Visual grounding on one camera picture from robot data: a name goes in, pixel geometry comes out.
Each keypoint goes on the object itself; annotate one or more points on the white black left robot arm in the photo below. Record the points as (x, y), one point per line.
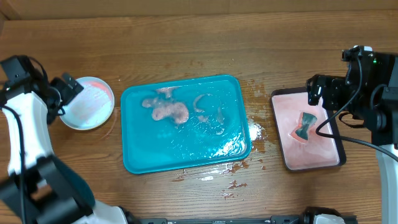
(41, 189)

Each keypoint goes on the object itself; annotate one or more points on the pink green scrub sponge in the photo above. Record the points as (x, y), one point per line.
(305, 123)

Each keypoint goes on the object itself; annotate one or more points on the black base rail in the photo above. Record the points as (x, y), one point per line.
(275, 219)

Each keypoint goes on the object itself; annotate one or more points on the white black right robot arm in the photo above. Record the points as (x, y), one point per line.
(369, 93)

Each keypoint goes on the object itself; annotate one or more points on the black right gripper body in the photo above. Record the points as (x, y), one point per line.
(335, 93)

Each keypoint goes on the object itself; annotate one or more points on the light blue plate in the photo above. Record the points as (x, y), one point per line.
(91, 107)

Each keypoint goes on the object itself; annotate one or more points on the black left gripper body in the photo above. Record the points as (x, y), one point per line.
(62, 93)

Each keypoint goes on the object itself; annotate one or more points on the teal plastic tray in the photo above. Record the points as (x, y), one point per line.
(184, 123)

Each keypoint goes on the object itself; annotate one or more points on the black rectangular water tray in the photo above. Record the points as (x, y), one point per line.
(318, 152)

